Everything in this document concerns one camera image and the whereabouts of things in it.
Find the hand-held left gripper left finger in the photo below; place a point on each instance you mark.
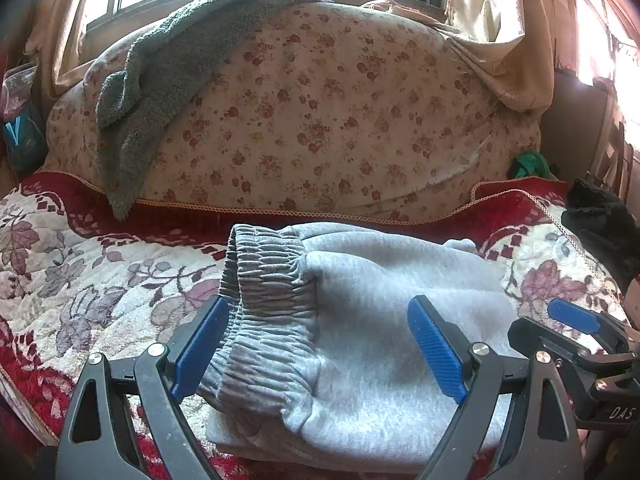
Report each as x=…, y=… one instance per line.
x=200, y=345

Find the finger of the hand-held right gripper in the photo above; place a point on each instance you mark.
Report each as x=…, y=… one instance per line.
x=572, y=315
x=545, y=337

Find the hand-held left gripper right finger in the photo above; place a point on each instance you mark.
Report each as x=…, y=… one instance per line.
x=435, y=345

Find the grey sweat pants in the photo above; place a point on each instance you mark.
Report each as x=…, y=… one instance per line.
x=370, y=310

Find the black cloth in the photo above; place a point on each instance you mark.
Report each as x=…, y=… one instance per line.
x=600, y=230

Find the red floral blanket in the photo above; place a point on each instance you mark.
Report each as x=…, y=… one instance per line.
x=100, y=270

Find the green cloth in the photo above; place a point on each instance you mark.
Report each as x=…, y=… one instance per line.
x=532, y=165

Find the wooden furniture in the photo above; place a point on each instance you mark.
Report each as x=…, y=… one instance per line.
x=607, y=135

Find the beige floral cushion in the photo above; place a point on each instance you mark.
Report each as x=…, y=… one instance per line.
x=325, y=120

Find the grey-green fleece towel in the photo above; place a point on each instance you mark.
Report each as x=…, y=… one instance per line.
x=150, y=75

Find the side window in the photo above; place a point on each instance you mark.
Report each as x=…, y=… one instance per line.
x=605, y=35

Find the beige curtain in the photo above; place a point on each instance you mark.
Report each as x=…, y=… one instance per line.
x=510, y=35
x=60, y=25

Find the clear plastic bag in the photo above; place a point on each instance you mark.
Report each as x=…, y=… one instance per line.
x=20, y=115

